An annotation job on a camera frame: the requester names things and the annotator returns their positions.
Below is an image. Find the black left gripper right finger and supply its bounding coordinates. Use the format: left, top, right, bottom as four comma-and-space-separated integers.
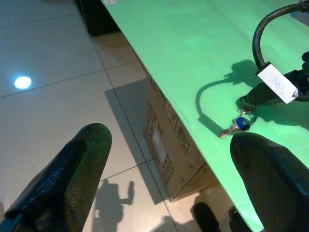
229, 132, 309, 232

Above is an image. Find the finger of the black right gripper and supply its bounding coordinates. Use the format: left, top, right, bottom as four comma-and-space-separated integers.
240, 82, 282, 109

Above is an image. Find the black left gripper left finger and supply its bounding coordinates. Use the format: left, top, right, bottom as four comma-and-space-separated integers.
0, 122, 112, 232

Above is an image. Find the silver key ring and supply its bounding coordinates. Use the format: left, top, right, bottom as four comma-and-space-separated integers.
236, 107, 257, 124

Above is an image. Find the blue head silver key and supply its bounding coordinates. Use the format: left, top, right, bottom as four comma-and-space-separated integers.
219, 115, 252, 139

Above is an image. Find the black robot foot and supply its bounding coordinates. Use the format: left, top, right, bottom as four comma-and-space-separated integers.
228, 206, 252, 232
193, 202, 222, 232

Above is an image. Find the green board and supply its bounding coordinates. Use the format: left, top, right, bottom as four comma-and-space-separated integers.
100, 0, 309, 232

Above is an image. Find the printed brown cardboard box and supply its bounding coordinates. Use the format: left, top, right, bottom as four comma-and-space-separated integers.
144, 74, 219, 203

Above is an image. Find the black glass-top cabinet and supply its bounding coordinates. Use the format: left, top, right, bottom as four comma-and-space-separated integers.
74, 0, 120, 37

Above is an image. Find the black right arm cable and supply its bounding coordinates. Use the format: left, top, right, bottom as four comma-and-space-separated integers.
252, 2, 309, 70

